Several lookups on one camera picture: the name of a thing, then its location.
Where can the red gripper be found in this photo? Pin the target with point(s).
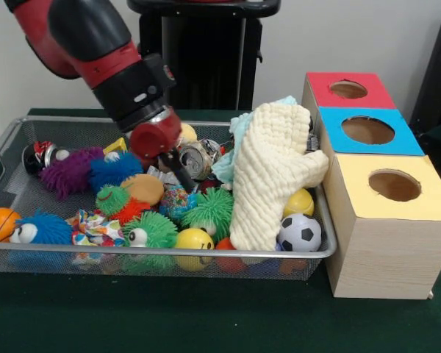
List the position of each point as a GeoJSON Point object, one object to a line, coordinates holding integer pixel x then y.
{"type": "Point", "coordinates": [150, 141]}

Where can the mint green cloth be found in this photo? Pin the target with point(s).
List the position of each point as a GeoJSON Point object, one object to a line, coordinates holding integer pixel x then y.
{"type": "Point", "coordinates": [240, 123]}

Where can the cream cloth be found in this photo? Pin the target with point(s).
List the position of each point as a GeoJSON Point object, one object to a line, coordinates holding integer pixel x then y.
{"type": "Point", "coordinates": [264, 176]}

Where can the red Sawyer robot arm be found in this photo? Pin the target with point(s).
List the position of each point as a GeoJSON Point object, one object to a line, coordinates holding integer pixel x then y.
{"type": "Point", "coordinates": [95, 48]}

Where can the silver mesh bin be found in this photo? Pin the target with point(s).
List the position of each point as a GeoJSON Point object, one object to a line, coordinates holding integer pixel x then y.
{"type": "Point", "coordinates": [7, 184]}

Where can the wooden box with three holes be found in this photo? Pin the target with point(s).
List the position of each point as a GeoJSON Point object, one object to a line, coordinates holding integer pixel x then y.
{"type": "Point", "coordinates": [382, 257]}

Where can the silver can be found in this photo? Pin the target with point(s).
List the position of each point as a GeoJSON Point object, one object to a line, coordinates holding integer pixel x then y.
{"type": "Point", "coordinates": [194, 162]}

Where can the green spiky toy with eyes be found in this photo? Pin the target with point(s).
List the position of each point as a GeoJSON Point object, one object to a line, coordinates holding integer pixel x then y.
{"type": "Point", "coordinates": [154, 228]}

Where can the blue spiky rubber ball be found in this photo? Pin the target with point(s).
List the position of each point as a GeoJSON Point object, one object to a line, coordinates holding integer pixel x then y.
{"type": "Point", "coordinates": [114, 171]}

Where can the yellow smiley ball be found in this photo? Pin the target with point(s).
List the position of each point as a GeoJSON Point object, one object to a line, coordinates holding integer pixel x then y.
{"type": "Point", "coordinates": [193, 240]}

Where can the purple spiky rubber toy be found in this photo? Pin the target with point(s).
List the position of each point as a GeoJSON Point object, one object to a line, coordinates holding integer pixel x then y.
{"type": "Point", "coordinates": [70, 173]}

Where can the yellow foam ball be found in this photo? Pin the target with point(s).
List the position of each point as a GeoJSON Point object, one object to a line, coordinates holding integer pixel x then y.
{"type": "Point", "coordinates": [298, 202]}

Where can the small soccer ball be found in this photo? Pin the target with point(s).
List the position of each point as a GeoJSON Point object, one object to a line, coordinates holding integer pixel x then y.
{"type": "Point", "coordinates": [300, 232]}

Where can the blue spiky toy with eyes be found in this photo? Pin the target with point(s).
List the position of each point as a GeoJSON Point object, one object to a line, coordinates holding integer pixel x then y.
{"type": "Point", "coordinates": [47, 229]}

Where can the small orange basketball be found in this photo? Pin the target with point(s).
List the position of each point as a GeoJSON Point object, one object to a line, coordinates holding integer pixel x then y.
{"type": "Point", "coordinates": [0, 224]}

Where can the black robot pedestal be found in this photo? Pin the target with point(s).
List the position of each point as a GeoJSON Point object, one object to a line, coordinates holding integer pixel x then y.
{"type": "Point", "coordinates": [206, 55]}

